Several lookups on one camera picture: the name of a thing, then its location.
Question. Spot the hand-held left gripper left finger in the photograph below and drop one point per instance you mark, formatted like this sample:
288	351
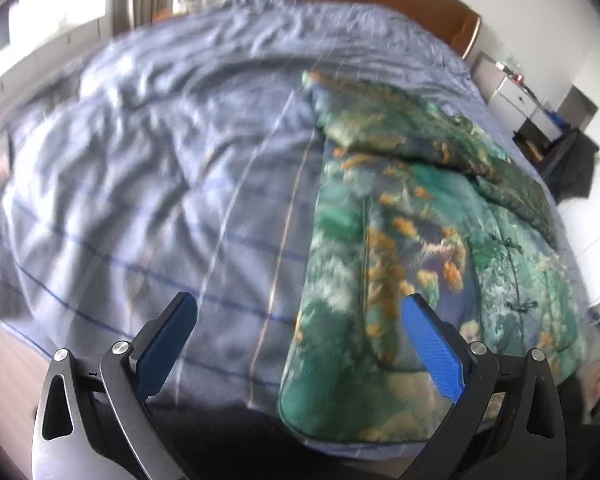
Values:
167	342

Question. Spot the wooden nightstand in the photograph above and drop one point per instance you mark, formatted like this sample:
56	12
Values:
162	15

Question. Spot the blue checked duvet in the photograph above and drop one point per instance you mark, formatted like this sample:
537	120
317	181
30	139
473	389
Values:
155	160

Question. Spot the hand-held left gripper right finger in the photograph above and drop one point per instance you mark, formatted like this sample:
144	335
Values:
434	352

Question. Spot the white desk with drawers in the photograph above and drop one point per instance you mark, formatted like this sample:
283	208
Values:
517	92

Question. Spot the green printed padded jacket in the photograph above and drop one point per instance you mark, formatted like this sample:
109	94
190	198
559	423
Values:
410	240

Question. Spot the window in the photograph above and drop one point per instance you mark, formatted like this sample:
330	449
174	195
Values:
45	15

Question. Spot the dark jacket on chair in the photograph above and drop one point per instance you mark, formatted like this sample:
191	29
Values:
575	167

